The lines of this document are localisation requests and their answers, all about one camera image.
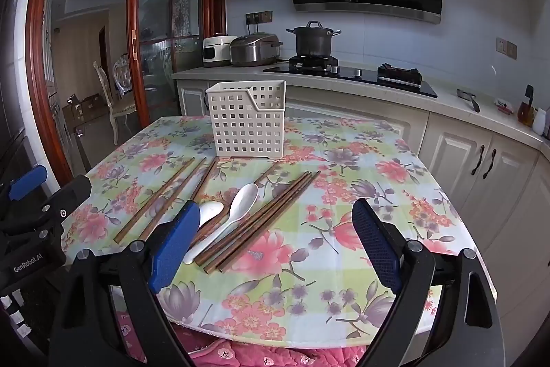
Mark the white ceramic spoon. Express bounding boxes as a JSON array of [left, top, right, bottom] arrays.
[[195, 201, 225, 239], [183, 183, 260, 265]]

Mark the floral tablecloth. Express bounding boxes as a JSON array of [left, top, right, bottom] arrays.
[[60, 115, 477, 350]]

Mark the black glass gas hob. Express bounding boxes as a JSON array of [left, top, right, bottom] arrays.
[[263, 55, 438, 99]]

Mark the brown cardboard box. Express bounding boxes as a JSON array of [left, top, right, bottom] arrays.
[[62, 94, 106, 122]]

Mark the kitchen knife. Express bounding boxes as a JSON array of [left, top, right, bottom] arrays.
[[456, 88, 481, 112]]

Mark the white ornate dining chair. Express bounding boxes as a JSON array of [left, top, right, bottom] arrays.
[[113, 53, 132, 95], [93, 61, 138, 145]]

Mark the small white jar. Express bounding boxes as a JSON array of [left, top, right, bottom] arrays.
[[532, 108, 548, 134]]

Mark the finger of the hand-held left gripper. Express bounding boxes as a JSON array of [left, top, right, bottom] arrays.
[[0, 164, 49, 205], [41, 174, 93, 239]]

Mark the dark wall outlet strip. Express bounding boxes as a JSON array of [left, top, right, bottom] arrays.
[[246, 10, 274, 25]]

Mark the silver rice cooker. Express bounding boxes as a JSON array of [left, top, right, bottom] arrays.
[[229, 32, 283, 67]]

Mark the pink floral quilted cloth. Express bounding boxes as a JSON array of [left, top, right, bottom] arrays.
[[115, 310, 371, 367]]

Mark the set of wooden chopsticks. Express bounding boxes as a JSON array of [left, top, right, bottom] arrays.
[[114, 156, 322, 275]]

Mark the red wooden glass door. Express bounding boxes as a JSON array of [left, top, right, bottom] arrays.
[[126, 0, 226, 128]]

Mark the amber oil bottle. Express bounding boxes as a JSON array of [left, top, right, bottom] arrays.
[[518, 85, 536, 127]]

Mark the white rice cooker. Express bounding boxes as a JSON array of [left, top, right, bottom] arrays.
[[202, 35, 238, 68]]

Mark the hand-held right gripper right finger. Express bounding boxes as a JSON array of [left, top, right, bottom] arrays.
[[351, 198, 505, 367]]

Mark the grey cooking pot with lid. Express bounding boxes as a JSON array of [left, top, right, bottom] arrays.
[[286, 21, 341, 58]]

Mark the white perforated plastic basket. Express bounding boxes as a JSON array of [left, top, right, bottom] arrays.
[[205, 80, 286, 158]]

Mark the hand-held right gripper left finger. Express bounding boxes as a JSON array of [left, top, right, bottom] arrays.
[[48, 201, 202, 367]]

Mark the gold wall outlet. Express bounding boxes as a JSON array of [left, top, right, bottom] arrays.
[[496, 37, 517, 59]]

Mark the red wooden door frame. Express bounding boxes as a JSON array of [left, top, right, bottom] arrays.
[[25, 0, 198, 187]]

